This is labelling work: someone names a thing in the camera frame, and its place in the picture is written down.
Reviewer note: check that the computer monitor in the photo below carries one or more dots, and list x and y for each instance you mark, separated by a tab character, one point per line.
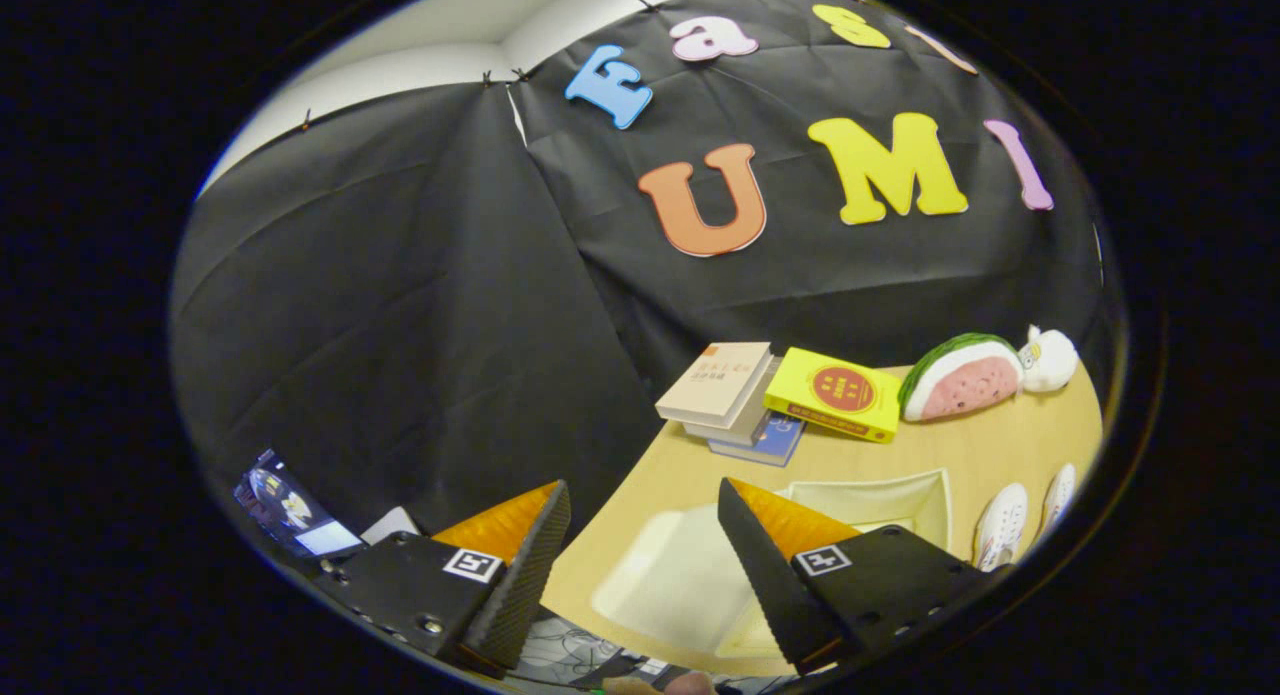
285	505

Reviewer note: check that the white striped canvas shoe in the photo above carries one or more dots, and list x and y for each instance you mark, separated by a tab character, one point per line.
1000	525
1060	495

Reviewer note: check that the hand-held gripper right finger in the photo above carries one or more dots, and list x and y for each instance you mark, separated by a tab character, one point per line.
765	575

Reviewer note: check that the yellow book with red circle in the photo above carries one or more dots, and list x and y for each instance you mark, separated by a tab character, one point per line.
835	390

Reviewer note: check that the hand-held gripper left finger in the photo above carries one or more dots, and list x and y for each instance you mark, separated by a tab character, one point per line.
520	585

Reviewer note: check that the white plush toy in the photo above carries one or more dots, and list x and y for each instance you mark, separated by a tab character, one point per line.
1050	360

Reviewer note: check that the blue book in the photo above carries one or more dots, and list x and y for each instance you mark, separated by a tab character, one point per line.
782	441

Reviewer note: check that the cream fabric storage box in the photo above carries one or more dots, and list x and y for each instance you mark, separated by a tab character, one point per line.
680	575

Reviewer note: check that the watermelon slice plush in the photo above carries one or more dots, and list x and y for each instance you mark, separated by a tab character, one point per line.
965	380

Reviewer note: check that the beige book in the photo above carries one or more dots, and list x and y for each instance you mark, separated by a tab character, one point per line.
715	380

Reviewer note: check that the grey book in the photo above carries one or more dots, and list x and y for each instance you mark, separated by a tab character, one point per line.
742	433

